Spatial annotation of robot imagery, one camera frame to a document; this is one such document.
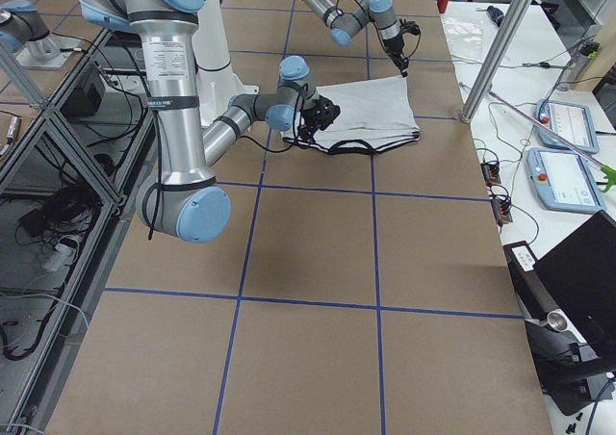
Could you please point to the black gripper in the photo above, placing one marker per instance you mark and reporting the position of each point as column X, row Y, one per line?
column 394, row 45
column 310, row 119

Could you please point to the aluminium frame post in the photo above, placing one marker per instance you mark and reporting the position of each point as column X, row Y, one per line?
column 511, row 22

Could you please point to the near teach pendant tablet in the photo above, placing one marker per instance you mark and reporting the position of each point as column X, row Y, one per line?
column 563, row 181

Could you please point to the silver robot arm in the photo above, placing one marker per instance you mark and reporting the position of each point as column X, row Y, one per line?
column 345, row 19
column 182, row 198

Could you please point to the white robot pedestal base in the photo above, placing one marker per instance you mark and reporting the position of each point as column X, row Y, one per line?
column 216, row 80

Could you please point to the grey cartoon print t-shirt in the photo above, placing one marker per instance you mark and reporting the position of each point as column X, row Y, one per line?
column 375, row 117

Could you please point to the black laptop computer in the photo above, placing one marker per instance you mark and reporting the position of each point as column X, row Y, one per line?
column 579, row 274

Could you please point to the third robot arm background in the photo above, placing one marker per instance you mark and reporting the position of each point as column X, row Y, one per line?
column 21, row 23

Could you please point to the teach pendant tablet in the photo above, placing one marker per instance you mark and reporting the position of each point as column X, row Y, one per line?
column 571, row 121
column 563, row 181

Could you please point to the far teach pendant tablet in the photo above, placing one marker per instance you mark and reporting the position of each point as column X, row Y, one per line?
column 571, row 121

